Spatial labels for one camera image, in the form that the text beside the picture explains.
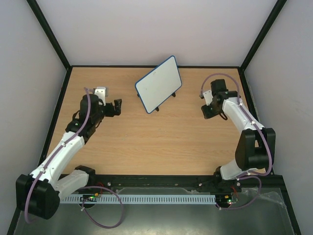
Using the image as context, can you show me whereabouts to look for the black cage frame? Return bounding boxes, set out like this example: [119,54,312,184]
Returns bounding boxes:
[4,0,302,235]

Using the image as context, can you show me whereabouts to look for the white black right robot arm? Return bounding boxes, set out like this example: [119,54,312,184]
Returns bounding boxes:
[200,79,276,192]

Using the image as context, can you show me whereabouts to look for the grey slotted cable duct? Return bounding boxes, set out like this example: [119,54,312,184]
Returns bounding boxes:
[60,194,216,205]

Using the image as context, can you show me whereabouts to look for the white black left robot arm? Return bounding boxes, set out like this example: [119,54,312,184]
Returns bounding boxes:
[16,93,122,221]

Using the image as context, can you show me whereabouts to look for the wire whiteboard stand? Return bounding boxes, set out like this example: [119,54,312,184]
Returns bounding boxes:
[135,92,178,113]

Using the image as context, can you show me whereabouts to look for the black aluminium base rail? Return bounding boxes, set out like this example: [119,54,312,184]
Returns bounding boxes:
[87,174,286,194]

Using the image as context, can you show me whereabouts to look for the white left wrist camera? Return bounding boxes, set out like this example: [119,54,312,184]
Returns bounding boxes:
[93,87,108,105]

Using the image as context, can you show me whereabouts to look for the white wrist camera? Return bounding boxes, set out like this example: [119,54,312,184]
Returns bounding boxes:
[200,90,213,106]
[93,87,108,105]

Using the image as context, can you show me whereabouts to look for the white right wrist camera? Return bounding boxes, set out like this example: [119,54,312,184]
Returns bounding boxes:
[200,90,213,106]

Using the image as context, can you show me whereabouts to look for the blue framed whiteboard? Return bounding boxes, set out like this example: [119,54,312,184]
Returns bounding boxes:
[134,55,182,114]

